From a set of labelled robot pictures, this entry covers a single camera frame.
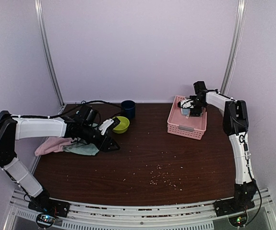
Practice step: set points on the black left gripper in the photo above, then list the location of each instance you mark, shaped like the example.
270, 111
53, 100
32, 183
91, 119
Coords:
104, 147

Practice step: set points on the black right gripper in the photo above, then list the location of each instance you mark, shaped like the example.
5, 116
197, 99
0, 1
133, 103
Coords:
196, 111

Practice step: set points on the patterned blue pastel towel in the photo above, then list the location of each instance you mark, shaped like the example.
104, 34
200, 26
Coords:
185, 111

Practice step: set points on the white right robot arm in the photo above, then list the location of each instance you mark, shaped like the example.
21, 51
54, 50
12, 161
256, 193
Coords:
235, 126

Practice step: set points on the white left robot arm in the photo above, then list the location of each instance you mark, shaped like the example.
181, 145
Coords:
19, 128

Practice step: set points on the mint green towel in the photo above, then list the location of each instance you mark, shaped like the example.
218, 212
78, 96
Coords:
81, 148

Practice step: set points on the lime green bowl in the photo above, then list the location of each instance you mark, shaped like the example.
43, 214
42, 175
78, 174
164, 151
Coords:
123, 126

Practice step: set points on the pink perforated plastic basket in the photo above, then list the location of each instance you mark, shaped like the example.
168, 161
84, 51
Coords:
186, 125

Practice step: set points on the dark blue mug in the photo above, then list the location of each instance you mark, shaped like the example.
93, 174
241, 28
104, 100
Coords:
128, 109

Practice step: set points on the pink towel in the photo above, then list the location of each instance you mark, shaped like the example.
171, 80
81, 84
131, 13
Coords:
53, 144

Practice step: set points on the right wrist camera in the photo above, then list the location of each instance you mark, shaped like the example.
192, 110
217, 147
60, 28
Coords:
186, 104

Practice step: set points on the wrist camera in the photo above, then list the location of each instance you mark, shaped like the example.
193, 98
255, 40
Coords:
186, 104
109, 123

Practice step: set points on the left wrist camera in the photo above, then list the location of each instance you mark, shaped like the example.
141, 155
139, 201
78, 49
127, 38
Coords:
109, 123

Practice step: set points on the right aluminium frame post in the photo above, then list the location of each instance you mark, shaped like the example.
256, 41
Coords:
235, 44

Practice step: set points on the aluminium frame post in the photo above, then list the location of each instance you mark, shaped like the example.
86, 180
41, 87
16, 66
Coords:
47, 53
235, 44

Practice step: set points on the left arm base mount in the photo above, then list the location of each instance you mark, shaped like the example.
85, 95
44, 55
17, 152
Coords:
46, 217

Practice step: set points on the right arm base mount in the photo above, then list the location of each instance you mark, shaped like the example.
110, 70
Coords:
238, 216

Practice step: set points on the aluminium front rail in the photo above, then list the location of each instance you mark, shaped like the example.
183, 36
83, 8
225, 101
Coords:
194, 216

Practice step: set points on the left aluminium frame post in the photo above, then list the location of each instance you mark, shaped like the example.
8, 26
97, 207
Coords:
47, 53

